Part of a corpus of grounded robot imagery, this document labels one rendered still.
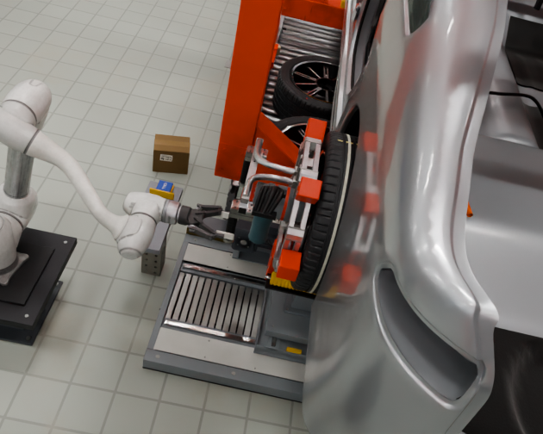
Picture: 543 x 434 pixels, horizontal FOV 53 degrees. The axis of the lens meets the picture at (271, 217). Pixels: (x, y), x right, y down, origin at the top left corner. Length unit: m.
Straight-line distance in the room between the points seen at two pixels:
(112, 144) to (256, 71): 1.58
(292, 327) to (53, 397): 1.10
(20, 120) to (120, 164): 1.55
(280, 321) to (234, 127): 0.94
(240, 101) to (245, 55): 0.22
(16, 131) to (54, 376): 1.15
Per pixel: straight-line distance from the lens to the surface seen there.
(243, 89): 2.44
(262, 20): 2.28
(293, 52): 4.46
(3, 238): 2.48
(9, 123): 2.08
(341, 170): 1.97
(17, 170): 2.43
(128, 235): 2.00
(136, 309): 2.86
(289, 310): 2.66
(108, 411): 2.61
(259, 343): 2.64
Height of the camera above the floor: 2.38
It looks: 45 degrees down
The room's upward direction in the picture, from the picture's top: 15 degrees clockwise
